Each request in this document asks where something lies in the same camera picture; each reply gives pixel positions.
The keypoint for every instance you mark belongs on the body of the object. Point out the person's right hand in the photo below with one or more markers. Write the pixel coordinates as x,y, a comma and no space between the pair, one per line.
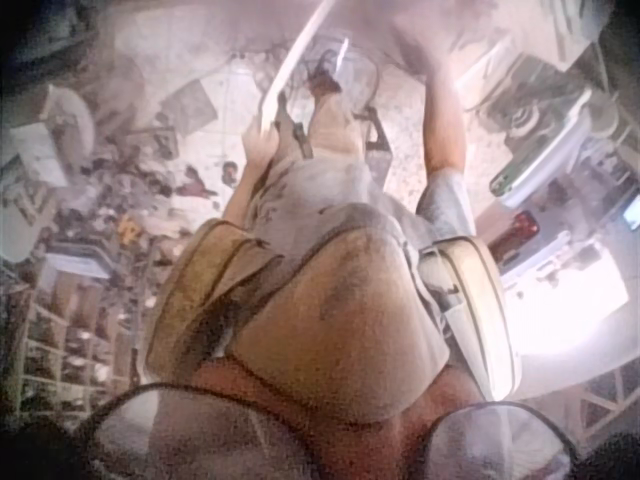
420,40

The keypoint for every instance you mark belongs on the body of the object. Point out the person's left hand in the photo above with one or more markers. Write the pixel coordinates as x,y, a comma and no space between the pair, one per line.
257,142

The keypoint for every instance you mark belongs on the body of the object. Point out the long white board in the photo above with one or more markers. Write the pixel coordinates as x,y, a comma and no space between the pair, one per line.
295,70

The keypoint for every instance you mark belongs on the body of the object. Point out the grey flat mat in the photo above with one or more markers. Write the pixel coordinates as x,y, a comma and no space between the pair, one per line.
190,104

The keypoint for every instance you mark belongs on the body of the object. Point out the person's legs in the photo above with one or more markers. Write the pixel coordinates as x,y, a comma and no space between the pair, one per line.
330,125

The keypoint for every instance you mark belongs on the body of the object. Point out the heap of clutter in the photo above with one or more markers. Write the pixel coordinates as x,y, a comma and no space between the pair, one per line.
110,210

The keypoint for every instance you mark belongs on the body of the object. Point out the green and white appliance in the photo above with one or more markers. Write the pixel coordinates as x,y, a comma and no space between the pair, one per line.
540,130

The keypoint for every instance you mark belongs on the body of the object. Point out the white round basin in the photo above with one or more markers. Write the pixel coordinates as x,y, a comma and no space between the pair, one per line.
67,122

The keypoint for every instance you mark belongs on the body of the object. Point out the red container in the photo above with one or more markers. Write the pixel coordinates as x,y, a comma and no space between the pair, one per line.
520,231

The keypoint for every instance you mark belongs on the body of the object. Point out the shelf with goods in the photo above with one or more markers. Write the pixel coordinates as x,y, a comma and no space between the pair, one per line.
65,330

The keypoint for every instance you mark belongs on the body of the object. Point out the white table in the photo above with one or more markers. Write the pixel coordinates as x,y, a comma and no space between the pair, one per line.
565,295

